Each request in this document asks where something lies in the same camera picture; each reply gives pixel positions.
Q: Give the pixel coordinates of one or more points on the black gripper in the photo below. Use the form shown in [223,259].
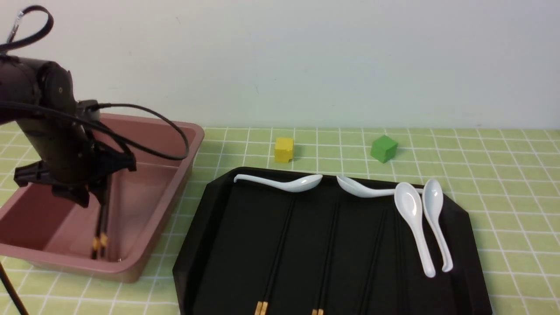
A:
[75,176]

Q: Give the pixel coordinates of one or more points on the black chopstick gold band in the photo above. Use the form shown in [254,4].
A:
[280,262]
[326,258]
[96,241]
[275,258]
[330,258]
[104,239]

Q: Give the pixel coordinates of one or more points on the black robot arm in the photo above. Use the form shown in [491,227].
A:
[41,102]

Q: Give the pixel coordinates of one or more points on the pink plastic bin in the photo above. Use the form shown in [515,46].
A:
[56,234]

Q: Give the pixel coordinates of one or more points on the black plastic tray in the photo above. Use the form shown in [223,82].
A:
[307,253]

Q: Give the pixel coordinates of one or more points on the yellow cube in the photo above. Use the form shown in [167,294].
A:
[283,150]

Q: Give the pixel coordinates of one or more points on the white spoon far left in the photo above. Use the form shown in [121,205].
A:
[299,185]

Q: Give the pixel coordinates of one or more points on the white spoon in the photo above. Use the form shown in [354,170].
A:
[409,205]
[299,185]
[433,199]
[357,189]

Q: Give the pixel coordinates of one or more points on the white spoon upper middle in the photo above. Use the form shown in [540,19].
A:
[357,189]

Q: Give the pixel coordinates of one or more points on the plain black chopstick left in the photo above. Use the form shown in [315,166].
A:
[364,296]

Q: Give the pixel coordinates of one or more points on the green cube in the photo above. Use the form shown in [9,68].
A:
[383,149]

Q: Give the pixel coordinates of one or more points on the white spoon centre right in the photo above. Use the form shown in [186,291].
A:
[409,205]

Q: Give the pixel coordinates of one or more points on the white spoon far right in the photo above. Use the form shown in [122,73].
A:
[433,199]

